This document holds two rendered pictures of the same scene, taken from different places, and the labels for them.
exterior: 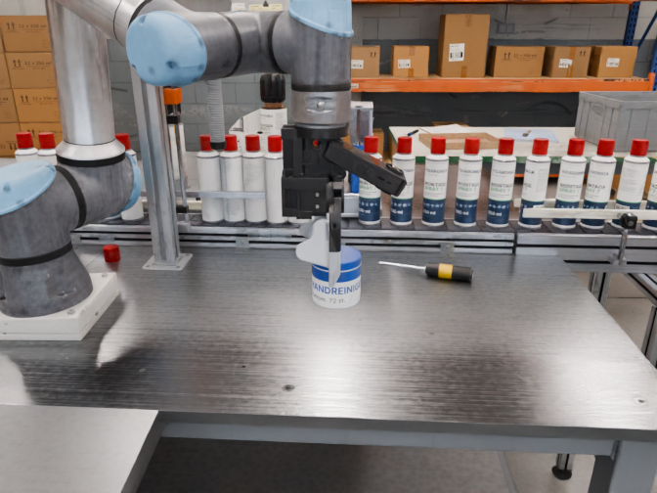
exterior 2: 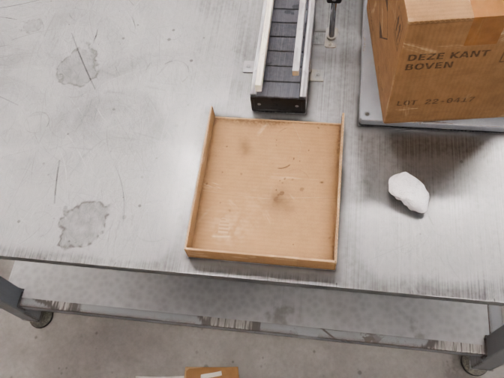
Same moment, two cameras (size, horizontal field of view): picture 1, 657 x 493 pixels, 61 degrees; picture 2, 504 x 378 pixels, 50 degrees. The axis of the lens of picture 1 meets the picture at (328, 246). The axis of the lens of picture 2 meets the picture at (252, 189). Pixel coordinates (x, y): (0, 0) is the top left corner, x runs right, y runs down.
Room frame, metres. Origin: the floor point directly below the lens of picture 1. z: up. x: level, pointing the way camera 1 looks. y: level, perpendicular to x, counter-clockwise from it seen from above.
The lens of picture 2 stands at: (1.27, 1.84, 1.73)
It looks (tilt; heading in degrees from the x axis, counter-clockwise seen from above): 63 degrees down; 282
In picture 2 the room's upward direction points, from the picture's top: 10 degrees counter-clockwise
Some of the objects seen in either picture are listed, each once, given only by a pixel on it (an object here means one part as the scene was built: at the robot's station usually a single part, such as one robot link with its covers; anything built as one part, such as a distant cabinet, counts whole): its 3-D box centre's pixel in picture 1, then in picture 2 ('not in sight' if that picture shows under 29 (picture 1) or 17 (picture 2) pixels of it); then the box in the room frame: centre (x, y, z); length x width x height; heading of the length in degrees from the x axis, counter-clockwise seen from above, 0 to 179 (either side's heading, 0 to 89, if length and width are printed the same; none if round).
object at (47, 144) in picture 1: (53, 176); not in sight; (1.30, 0.66, 0.98); 0.05 x 0.05 x 0.20
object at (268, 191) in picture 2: not in sight; (268, 182); (1.34, 1.39, 0.85); 0.30 x 0.26 x 0.04; 87
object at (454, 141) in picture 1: (459, 141); not in sight; (2.61, -0.62, 0.82); 0.34 x 0.24 x 0.03; 95
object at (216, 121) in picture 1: (214, 97); not in sight; (1.17, 0.23, 1.18); 0.04 x 0.04 x 0.21
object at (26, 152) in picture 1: (31, 175); not in sight; (1.30, 0.71, 0.98); 0.05 x 0.05 x 0.20
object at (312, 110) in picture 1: (321, 108); not in sight; (0.72, 0.01, 1.22); 0.08 x 0.08 x 0.05
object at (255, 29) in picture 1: (246, 42); not in sight; (0.76, 0.10, 1.30); 0.11 x 0.11 x 0.08; 58
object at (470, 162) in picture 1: (468, 182); not in sight; (1.24, -0.32, 0.98); 0.05 x 0.05 x 0.20
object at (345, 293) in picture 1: (336, 276); not in sight; (0.72, -0.01, 0.98); 0.07 x 0.07 x 0.07
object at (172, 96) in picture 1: (179, 156); not in sight; (1.23, 0.33, 1.05); 0.10 x 0.04 x 0.33; 177
